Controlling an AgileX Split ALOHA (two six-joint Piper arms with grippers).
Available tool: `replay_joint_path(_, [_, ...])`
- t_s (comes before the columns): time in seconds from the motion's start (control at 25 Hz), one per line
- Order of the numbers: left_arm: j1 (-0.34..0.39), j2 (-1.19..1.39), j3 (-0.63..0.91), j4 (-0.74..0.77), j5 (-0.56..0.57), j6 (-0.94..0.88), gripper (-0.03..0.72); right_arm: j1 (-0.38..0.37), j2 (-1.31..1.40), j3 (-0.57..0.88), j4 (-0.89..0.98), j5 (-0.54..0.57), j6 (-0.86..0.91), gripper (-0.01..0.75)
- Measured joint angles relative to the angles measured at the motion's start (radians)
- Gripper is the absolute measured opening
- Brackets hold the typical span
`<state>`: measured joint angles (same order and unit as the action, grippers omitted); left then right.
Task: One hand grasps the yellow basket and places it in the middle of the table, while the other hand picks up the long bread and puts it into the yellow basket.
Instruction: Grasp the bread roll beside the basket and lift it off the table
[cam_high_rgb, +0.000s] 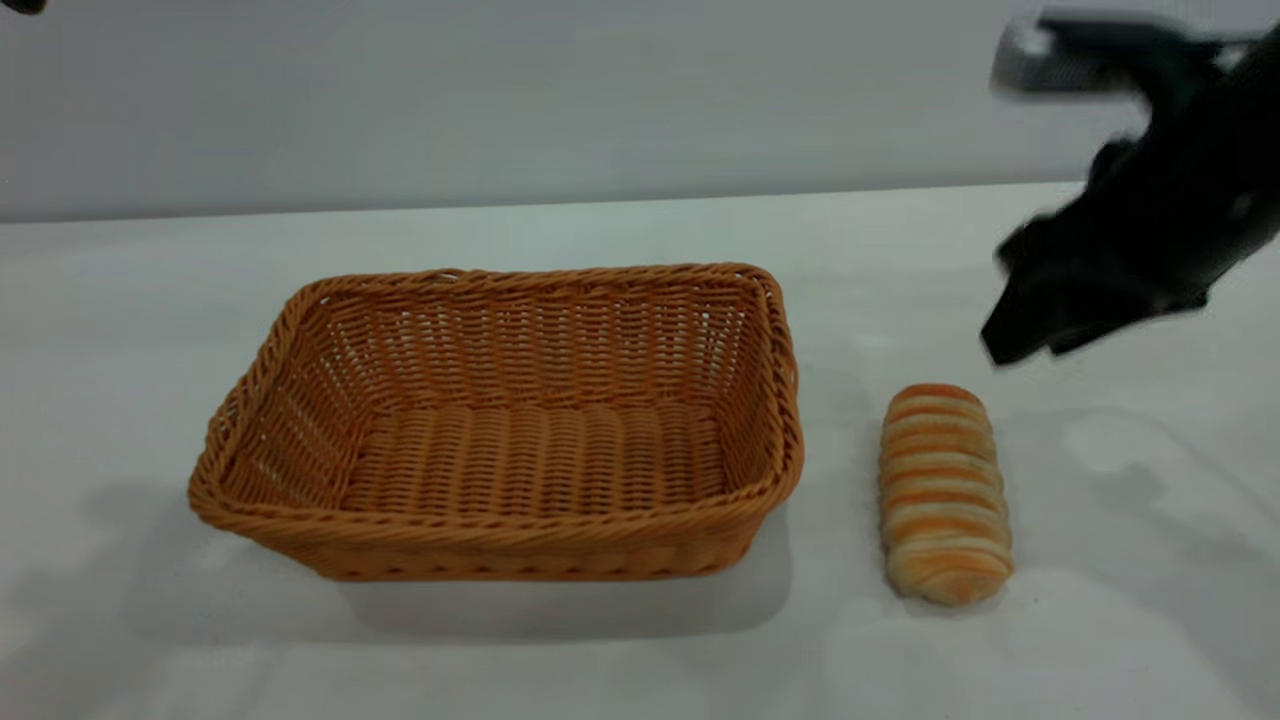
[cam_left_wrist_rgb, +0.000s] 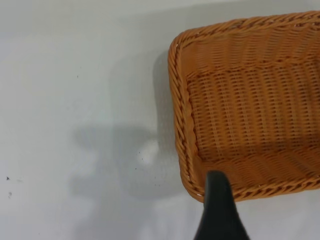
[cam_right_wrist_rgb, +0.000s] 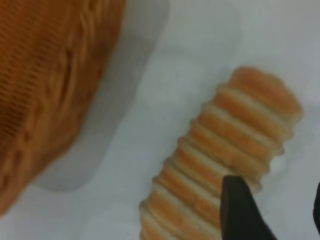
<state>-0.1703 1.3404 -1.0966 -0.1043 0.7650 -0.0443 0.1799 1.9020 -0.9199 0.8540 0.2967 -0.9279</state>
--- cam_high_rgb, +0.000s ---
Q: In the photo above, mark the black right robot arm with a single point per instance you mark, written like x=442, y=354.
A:
x=1260, y=140

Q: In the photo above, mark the orange woven wicker basket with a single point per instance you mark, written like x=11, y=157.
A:
x=520, y=460

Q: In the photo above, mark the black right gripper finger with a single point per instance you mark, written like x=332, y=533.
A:
x=1012, y=330
x=1085, y=330

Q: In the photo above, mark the striped bread roll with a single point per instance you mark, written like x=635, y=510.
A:
x=943, y=495

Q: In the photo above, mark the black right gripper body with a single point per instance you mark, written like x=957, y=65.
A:
x=1160, y=220

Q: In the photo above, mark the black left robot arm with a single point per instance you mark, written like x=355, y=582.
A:
x=18, y=4

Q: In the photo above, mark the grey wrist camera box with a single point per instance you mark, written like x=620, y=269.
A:
x=1060, y=55

